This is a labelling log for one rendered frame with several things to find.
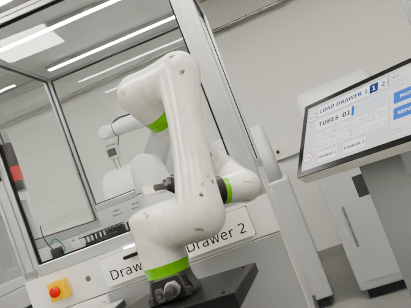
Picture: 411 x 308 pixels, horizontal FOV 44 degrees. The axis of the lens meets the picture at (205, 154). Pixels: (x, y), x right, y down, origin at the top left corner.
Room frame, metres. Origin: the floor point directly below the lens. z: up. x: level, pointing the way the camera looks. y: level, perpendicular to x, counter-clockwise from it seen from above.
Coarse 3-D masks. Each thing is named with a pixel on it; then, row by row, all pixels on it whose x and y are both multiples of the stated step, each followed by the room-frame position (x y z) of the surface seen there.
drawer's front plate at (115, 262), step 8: (112, 256) 1.98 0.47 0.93; (120, 256) 1.98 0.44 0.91; (136, 256) 1.97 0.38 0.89; (104, 264) 1.99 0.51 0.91; (112, 264) 1.98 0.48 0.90; (120, 264) 1.98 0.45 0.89; (128, 264) 1.98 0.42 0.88; (104, 272) 1.99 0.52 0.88; (112, 272) 1.98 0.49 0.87; (128, 272) 1.98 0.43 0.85; (136, 272) 1.97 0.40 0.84; (112, 280) 1.99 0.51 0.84; (120, 280) 1.98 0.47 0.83
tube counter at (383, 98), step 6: (378, 96) 1.66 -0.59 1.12; (384, 96) 1.64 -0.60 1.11; (360, 102) 1.72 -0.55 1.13; (366, 102) 1.69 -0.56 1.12; (372, 102) 1.67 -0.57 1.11; (378, 102) 1.65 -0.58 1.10; (384, 102) 1.63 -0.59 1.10; (348, 108) 1.75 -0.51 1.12; (354, 108) 1.73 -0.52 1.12; (360, 108) 1.71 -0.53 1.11; (366, 108) 1.68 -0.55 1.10; (342, 114) 1.76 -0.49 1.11; (348, 114) 1.74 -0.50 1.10; (354, 114) 1.72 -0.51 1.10
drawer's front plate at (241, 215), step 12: (228, 216) 1.92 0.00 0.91; (240, 216) 1.92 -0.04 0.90; (228, 228) 1.93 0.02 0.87; (240, 228) 1.92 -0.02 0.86; (252, 228) 1.92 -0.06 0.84; (204, 240) 1.94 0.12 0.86; (216, 240) 1.93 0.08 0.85; (228, 240) 1.93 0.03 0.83; (192, 252) 1.95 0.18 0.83; (204, 252) 1.94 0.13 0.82
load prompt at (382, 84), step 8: (384, 80) 1.67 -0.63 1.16; (360, 88) 1.75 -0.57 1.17; (368, 88) 1.71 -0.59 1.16; (376, 88) 1.68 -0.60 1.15; (384, 88) 1.66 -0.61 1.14; (344, 96) 1.79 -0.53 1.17; (352, 96) 1.76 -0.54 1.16; (360, 96) 1.73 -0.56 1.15; (368, 96) 1.70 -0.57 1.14; (328, 104) 1.84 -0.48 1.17; (336, 104) 1.81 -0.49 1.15; (344, 104) 1.78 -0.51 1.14; (320, 112) 1.86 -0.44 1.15; (328, 112) 1.83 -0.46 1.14
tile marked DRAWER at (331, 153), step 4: (328, 148) 1.75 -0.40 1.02; (332, 148) 1.73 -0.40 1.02; (336, 148) 1.72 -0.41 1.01; (320, 152) 1.77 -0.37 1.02; (324, 152) 1.76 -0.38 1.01; (328, 152) 1.74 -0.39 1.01; (332, 152) 1.73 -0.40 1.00; (336, 152) 1.71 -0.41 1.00; (320, 156) 1.76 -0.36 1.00; (324, 156) 1.75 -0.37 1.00; (328, 156) 1.73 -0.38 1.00; (332, 156) 1.72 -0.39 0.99; (336, 156) 1.70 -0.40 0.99; (316, 160) 1.77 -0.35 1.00; (320, 160) 1.76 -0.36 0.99; (324, 160) 1.74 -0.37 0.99
